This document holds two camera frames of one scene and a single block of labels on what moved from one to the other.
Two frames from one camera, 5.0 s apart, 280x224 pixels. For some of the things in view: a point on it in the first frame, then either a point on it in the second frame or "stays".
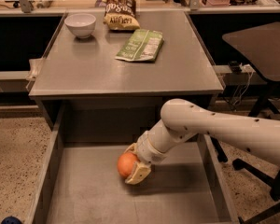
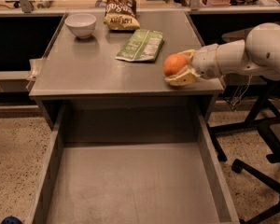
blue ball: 12,219 stays
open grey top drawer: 79,181 stays
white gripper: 148,151 to 205,62
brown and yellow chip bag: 120,12 stays
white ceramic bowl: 82,25 stays
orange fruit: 125,163 to 174,63
